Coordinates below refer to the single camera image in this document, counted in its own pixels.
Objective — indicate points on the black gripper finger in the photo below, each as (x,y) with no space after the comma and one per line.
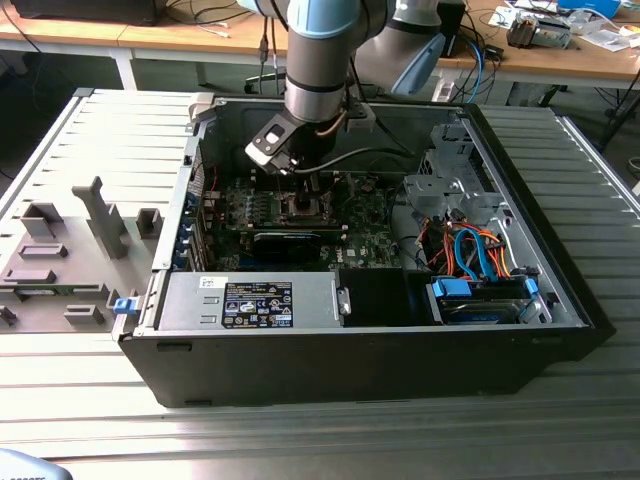
(315,192)
(305,185)

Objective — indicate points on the silver heat sink cooler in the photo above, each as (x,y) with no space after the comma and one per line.
(545,35)

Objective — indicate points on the silver drive cage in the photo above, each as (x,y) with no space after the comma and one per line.
(435,192)

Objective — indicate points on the hard disk in blue carrier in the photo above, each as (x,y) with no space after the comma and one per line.
(475,312)

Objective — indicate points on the black graphics card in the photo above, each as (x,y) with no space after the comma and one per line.
(287,247)

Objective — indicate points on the grey power supply unit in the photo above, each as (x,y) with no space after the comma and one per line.
(190,300)

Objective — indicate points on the black upright box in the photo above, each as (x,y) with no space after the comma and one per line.
(452,20)

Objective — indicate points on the grey metal bracket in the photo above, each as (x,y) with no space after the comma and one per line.
(344,300)

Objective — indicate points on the CPU socket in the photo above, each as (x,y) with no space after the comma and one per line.
(326,212)

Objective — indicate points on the clear plastic bag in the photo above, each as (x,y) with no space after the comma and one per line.
(607,40)

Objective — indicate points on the green motherboard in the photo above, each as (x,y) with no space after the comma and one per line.
(365,235)

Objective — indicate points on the grey optical drive bay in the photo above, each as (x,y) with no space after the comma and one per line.
(447,137)

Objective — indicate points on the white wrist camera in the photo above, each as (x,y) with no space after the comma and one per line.
(262,152)

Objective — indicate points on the blue box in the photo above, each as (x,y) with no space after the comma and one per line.
(590,5)

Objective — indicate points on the black plastic shroud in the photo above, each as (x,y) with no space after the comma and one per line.
(372,297)

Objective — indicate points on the wooden desk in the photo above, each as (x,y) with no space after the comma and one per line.
(150,37)
(550,62)

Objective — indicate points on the grey rounded object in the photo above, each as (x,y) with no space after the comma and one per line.
(25,467)

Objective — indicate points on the RAM stick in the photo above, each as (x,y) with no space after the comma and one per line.
(290,228)

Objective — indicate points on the grey parts rack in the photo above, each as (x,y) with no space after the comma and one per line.
(75,260)

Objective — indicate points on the silver CPU plate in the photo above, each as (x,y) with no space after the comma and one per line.
(302,210)

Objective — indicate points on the black flat device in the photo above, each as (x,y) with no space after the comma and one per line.
(85,12)

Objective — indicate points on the blue plastic latch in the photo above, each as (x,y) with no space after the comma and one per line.
(125,306)

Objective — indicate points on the black PC case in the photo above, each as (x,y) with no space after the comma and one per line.
(300,365)

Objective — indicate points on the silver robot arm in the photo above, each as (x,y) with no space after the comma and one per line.
(315,75)

